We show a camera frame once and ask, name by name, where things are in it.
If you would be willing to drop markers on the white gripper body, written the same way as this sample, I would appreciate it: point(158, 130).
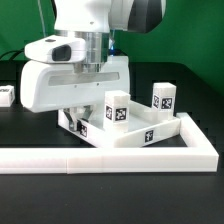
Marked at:
point(48, 87)

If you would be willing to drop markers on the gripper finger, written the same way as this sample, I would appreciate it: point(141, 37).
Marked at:
point(70, 118)
point(86, 112)

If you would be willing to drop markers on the white L-shaped obstacle fence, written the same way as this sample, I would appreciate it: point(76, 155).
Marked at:
point(197, 155)

